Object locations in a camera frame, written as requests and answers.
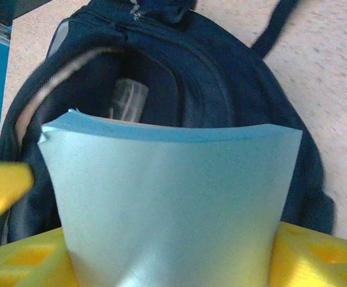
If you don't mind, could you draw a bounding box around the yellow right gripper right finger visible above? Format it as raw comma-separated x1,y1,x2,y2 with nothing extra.
269,222,347,287

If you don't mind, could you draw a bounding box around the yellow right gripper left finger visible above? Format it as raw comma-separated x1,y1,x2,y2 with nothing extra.
0,227,78,287

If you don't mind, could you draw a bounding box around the clear plastic ruler bag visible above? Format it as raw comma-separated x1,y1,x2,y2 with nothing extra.
110,78,149,122

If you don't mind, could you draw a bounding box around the light blue notepad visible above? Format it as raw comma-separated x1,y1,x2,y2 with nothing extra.
37,109,303,287

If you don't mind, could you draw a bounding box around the navy blue backpack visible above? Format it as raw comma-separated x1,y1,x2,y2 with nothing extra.
0,0,336,249

